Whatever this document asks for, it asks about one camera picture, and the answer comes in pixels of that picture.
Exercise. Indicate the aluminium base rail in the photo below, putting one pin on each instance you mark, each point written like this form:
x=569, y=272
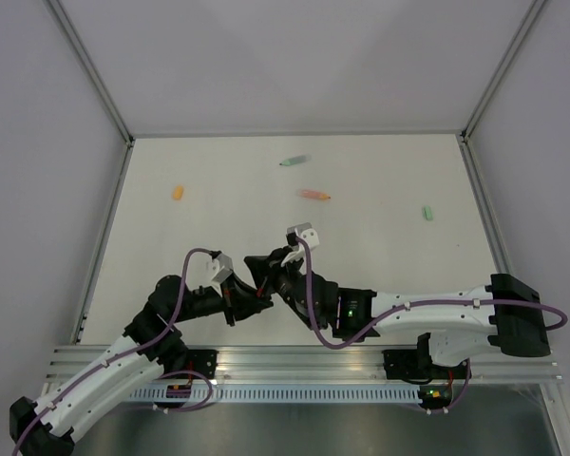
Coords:
x=307, y=364

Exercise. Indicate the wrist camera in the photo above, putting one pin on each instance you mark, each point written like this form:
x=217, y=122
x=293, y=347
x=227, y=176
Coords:
x=300, y=238
x=218, y=268

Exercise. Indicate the left aluminium frame post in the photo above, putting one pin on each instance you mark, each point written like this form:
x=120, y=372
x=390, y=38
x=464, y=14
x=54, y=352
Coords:
x=66, y=26

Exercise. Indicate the right aluminium frame post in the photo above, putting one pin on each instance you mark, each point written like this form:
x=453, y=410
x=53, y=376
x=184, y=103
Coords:
x=530, y=19

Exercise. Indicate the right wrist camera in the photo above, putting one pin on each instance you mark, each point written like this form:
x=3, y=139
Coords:
x=300, y=238

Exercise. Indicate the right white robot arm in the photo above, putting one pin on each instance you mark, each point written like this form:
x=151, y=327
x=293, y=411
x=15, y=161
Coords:
x=503, y=316

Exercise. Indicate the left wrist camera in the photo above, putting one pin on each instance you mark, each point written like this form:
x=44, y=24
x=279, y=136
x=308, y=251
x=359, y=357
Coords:
x=218, y=268

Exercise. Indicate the light green pen cap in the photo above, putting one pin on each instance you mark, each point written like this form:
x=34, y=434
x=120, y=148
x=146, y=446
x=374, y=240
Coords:
x=427, y=213

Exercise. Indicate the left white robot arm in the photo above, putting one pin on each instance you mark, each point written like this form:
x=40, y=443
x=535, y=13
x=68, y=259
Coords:
x=150, y=348

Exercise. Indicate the orange pen cap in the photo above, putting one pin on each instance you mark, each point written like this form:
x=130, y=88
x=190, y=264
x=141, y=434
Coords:
x=178, y=192

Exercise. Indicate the aluminium frame post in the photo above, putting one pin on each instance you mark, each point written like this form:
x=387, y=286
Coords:
x=66, y=26
x=530, y=19

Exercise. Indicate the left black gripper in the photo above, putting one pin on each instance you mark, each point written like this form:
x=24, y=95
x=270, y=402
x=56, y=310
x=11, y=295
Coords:
x=238, y=298

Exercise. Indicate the light green pen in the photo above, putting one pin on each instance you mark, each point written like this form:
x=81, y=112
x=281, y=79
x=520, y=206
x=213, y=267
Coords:
x=296, y=160

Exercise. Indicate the slotted cable duct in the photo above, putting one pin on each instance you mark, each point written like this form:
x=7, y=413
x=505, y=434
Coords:
x=277, y=394

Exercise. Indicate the pink pen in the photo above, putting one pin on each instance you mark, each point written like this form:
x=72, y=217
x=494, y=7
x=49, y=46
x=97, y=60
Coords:
x=313, y=195

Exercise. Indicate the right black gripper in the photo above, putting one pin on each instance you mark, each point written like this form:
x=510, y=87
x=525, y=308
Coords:
x=265, y=272

